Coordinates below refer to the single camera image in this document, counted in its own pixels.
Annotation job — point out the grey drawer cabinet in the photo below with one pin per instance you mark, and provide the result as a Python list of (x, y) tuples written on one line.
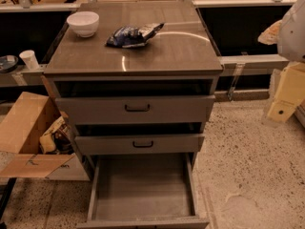
[(179, 60)]

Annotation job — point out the open cardboard box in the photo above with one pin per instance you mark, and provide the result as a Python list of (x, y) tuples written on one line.
[(26, 133)]

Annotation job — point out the crumpled bags in box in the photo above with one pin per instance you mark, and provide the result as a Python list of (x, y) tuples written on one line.
[(56, 140)]

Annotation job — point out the top grey drawer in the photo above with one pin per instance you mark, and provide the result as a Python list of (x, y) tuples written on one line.
[(132, 110)]

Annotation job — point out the middle grey drawer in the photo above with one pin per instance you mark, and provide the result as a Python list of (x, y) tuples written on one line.
[(139, 144)]

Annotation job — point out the blue chip bag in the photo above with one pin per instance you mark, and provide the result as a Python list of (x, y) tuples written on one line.
[(133, 37)]

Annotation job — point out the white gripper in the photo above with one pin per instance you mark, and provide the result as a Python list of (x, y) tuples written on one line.
[(293, 37)]

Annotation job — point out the white paper cup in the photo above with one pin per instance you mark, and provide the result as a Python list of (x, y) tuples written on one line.
[(29, 59)]

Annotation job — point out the white ceramic bowl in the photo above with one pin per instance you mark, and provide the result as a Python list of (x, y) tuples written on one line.
[(84, 23)]

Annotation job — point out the dark round plate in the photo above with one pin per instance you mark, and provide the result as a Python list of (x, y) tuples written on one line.
[(8, 63)]

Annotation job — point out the bottom grey drawer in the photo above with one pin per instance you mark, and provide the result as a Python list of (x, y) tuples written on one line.
[(153, 191)]

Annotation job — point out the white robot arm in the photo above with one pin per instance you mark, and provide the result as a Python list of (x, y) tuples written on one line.
[(289, 36)]

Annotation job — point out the grey drawer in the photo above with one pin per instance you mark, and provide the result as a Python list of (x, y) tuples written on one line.
[(139, 144), (153, 191), (132, 110)]

